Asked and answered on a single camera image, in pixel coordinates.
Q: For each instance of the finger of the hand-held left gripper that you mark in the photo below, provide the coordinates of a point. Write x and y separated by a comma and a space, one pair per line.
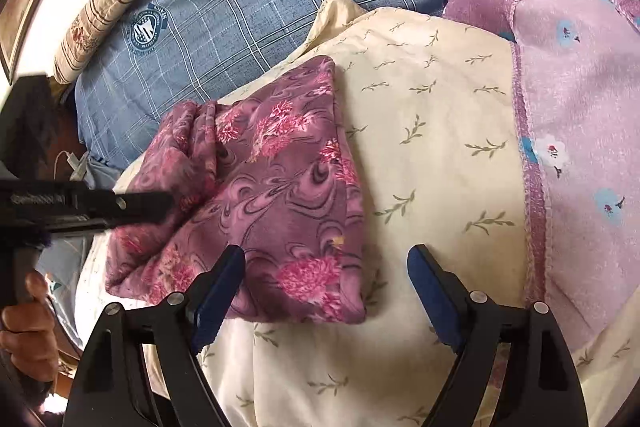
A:
145, 208

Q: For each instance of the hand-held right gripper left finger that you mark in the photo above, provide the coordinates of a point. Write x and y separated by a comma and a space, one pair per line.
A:
220, 292

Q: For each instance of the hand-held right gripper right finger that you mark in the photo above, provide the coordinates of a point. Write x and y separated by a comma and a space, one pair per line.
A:
432, 297

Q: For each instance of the purple floral shirt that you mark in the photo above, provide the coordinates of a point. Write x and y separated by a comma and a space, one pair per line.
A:
280, 187

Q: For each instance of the person's left hand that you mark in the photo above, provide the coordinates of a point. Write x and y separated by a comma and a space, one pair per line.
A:
27, 332

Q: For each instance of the brown headboard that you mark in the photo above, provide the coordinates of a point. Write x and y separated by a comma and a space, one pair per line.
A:
65, 127

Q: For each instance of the white leaf-print quilt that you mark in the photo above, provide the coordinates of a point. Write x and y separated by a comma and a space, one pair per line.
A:
440, 107

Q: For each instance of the blue plaid blanket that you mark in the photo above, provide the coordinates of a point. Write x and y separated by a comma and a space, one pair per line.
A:
250, 7

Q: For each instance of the lilac flower-print garment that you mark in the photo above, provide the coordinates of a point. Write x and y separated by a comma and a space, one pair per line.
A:
575, 82

